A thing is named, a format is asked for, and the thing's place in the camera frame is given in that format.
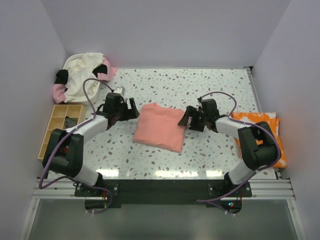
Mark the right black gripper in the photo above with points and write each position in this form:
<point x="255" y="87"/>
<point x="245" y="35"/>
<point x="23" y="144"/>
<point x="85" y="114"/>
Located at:
<point x="191" y="112"/>

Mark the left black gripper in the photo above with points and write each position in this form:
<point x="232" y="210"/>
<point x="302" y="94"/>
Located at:
<point x="130" y="114"/>

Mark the salmon pink t-shirt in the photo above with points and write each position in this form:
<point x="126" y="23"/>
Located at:
<point x="158" y="127"/>

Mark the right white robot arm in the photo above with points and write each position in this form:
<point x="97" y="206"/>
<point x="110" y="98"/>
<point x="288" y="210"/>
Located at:
<point x="258" y="146"/>

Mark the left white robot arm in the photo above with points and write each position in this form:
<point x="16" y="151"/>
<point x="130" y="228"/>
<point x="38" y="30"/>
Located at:
<point x="65" y="150"/>

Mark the white laundry basket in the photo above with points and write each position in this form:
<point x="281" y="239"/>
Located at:
<point x="75" y="58"/>

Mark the grey item in tray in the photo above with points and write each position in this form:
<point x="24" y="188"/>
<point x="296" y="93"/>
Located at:
<point x="69" y="122"/>

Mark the cream white garment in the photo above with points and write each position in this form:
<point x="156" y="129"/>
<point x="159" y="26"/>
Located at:
<point x="80" y="80"/>

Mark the wooden compartment tray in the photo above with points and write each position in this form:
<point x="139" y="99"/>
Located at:
<point x="60" y="113"/>

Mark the light pink garment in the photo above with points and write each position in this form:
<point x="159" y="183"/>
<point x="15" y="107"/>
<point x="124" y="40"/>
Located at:
<point x="58" y="93"/>

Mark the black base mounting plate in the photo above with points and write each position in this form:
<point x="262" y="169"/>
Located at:
<point x="149" y="192"/>

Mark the black garment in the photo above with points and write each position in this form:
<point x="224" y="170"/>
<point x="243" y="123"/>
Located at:
<point x="62" y="77"/>

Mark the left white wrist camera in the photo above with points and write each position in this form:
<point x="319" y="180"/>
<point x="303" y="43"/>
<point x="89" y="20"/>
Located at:
<point x="120" y="90"/>

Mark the aluminium frame rail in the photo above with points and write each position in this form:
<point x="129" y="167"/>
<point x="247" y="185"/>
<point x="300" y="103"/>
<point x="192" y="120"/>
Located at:
<point x="60" y="190"/>

